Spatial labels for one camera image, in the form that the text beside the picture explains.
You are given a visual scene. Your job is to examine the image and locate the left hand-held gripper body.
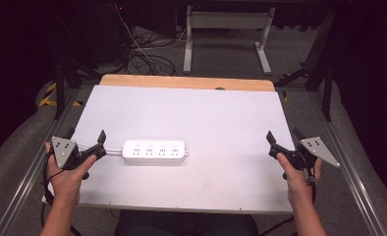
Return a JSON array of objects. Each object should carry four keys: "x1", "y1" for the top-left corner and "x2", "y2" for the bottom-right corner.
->
[{"x1": 51, "y1": 136, "x2": 108, "y2": 171}]

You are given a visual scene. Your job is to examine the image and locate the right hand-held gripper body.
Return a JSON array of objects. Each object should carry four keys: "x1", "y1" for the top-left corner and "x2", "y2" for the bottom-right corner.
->
[{"x1": 268, "y1": 136, "x2": 341, "y2": 172}]

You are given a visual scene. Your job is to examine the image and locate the white power strip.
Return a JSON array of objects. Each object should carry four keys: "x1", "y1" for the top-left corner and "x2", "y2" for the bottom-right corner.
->
[{"x1": 121, "y1": 139, "x2": 190, "y2": 166}]

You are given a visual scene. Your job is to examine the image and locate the person's left hand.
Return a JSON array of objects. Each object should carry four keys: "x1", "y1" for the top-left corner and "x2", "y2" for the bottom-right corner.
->
[{"x1": 44, "y1": 141, "x2": 98, "y2": 208}]

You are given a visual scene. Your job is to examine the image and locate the person's right hand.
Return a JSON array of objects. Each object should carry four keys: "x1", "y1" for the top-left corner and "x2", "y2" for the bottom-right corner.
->
[{"x1": 275, "y1": 151, "x2": 323, "y2": 208}]

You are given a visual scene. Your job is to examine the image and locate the yellow black hazard tape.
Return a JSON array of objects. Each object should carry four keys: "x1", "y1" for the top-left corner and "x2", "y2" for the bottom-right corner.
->
[{"x1": 38, "y1": 82, "x2": 84, "y2": 108}]

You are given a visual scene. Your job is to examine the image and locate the black tripod stand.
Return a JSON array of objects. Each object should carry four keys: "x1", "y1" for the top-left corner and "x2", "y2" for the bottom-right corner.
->
[{"x1": 48, "y1": 48, "x2": 102, "y2": 121}]

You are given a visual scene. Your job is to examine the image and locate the black metal stand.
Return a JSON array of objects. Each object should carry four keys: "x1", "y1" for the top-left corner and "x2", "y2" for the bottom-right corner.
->
[{"x1": 274, "y1": 8, "x2": 338, "y2": 123}]

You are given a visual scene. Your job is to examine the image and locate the white board sheet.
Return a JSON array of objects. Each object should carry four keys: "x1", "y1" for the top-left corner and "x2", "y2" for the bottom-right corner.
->
[{"x1": 41, "y1": 85, "x2": 296, "y2": 215}]

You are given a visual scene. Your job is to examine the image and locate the wooden table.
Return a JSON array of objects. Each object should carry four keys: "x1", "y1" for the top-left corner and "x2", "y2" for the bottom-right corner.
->
[{"x1": 98, "y1": 74, "x2": 276, "y2": 92}]

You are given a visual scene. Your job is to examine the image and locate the person's lap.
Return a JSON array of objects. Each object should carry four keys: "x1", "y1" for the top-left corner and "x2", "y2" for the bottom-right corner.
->
[{"x1": 114, "y1": 209, "x2": 260, "y2": 236}]

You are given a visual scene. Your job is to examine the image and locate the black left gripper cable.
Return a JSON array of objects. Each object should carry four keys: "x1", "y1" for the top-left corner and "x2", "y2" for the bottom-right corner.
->
[{"x1": 41, "y1": 147, "x2": 65, "y2": 208}]

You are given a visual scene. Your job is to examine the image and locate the aluminium rail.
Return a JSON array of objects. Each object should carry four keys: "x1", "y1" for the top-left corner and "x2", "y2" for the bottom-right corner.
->
[
  {"x1": 0, "y1": 88, "x2": 82, "y2": 236},
  {"x1": 308, "y1": 91, "x2": 387, "y2": 236}
]

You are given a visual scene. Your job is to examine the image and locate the black floor cables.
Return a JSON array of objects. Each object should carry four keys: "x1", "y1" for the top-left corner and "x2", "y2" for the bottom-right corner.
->
[{"x1": 124, "y1": 30, "x2": 183, "y2": 77}]

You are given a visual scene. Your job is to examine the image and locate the thin white floor cable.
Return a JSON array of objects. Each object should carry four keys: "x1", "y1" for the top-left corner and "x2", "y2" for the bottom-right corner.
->
[{"x1": 113, "y1": 3, "x2": 190, "y2": 55}]

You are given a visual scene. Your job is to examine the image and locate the white metal stand frame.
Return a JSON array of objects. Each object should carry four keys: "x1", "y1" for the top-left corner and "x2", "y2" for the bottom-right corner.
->
[{"x1": 182, "y1": 4, "x2": 277, "y2": 76}]

